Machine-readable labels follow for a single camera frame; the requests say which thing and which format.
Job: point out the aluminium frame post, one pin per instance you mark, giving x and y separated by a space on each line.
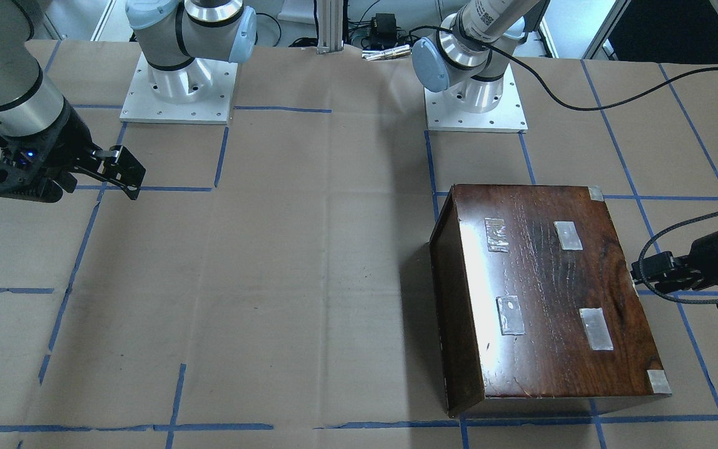
329 21

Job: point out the dark wooden drawer box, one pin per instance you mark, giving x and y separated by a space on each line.
537 312

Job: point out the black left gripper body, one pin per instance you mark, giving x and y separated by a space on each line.
712 252

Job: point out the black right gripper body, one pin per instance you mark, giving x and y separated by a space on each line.
67 144

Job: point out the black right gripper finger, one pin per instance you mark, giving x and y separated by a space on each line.
121 168

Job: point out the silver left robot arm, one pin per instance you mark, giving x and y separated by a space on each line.
464 47

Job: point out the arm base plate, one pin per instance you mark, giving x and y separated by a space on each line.
200 93
475 106

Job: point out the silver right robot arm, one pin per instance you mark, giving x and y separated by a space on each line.
171 34

